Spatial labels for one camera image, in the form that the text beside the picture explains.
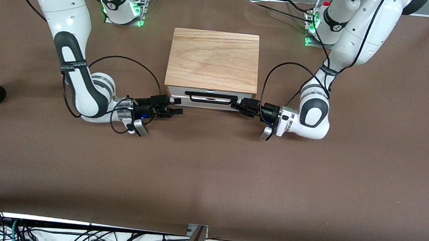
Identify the white drawer with black handle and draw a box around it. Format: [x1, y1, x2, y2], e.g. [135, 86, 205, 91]
[165, 86, 256, 113]

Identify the wooden drawer cabinet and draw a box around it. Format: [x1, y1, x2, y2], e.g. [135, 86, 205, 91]
[163, 27, 262, 113]

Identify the brown table cloth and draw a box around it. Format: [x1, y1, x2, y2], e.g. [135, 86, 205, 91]
[0, 0, 429, 241]

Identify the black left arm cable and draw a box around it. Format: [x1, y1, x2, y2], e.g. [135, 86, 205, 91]
[258, 0, 386, 134]

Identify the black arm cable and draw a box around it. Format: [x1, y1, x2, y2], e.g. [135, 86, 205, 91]
[258, 0, 386, 134]
[58, 51, 166, 137]

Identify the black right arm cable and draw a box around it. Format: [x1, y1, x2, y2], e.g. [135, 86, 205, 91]
[58, 51, 166, 137]

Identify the black velcro strap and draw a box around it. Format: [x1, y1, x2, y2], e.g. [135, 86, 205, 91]
[60, 59, 89, 74]
[319, 65, 341, 76]

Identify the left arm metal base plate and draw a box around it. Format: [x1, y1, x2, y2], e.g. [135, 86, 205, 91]
[303, 10, 348, 51]

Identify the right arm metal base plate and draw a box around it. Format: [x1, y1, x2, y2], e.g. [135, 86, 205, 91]
[104, 0, 149, 28]

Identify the black cable across cloth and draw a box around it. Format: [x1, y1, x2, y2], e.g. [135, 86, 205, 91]
[245, 0, 317, 24]

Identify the green floor cable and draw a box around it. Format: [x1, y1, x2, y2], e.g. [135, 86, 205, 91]
[10, 218, 21, 241]

